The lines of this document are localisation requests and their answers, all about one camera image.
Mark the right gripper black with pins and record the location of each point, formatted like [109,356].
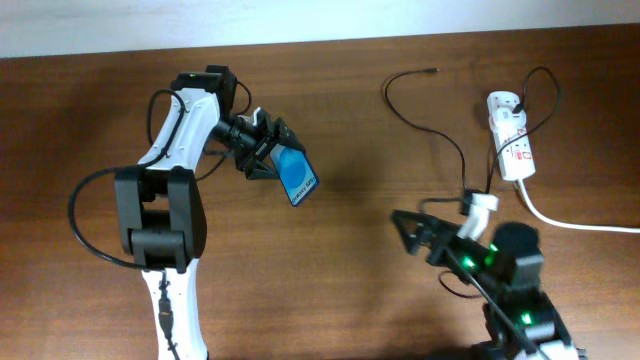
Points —
[440,245]

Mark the white charger adapter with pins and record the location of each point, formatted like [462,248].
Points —
[504,119]

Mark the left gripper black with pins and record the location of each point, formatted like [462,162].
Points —
[282,134]

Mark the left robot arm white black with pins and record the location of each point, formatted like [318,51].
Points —
[161,215]

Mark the blue Galaxy smartphone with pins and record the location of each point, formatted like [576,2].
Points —
[295,172]

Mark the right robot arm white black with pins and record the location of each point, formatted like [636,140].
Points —
[521,320]

